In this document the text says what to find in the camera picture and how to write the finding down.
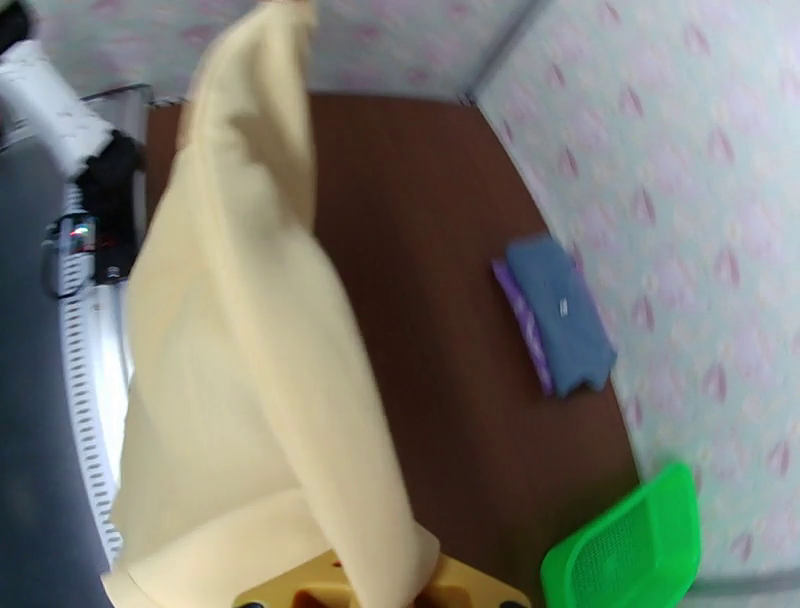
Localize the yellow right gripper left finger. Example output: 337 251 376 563
234 552 354 608

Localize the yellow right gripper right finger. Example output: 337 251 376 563
418 552 530 608

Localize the beige garment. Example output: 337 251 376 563
99 0 442 608

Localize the purple shirt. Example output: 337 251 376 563
490 257 556 398

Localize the blue tank top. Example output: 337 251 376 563
504 236 619 401

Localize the green plastic basket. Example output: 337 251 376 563
539 461 703 608

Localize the small circuit board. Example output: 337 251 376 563
43 212 101 258

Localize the slotted white cable tray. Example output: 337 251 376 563
59 290 136 564

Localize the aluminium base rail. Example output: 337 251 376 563
93 274 139 495

